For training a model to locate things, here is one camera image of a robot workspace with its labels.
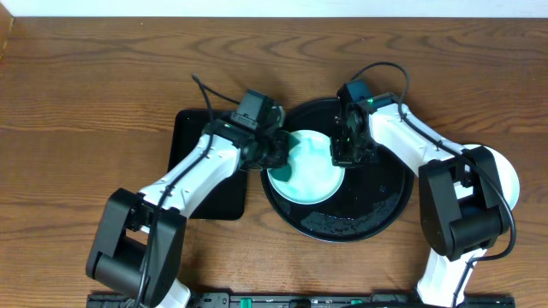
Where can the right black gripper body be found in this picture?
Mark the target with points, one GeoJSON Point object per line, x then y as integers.
{"type": "Point", "coordinates": [352, 151]}

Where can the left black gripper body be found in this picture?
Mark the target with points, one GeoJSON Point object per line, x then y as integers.
{"type": "Point", "coordinates": [274, 150]}

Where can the green scrubbing sponge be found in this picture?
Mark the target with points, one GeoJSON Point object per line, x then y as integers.
{"type": "Point", "coordinates": [283, 172]}

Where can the light blue plate top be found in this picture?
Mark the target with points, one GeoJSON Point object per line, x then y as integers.
{"type": "Point", "coordinates": [315, 178]}

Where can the light blue plate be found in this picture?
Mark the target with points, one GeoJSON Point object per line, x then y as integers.
{"type": "Point", "coordinates": [315, 178]}
{"type": "Point", "coordinates": [507, 175]}

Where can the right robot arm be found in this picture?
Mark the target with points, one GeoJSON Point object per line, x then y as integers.
{"type": "Point", "coordinates": [461, 232]}

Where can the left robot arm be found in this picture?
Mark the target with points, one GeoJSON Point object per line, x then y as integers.
{"type": "Point", "coordinates": [138, 245]}

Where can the round black serving tray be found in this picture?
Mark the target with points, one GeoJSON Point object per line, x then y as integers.
{"type": "Point", "coordinates": [370, 198]}

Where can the black rectangular tray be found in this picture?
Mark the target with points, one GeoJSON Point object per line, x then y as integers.
{"type": "Point", "coordinates": [227, 200]}

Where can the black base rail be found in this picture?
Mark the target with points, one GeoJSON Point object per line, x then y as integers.
{"type": "Point", "coordinates": [226, 300]}

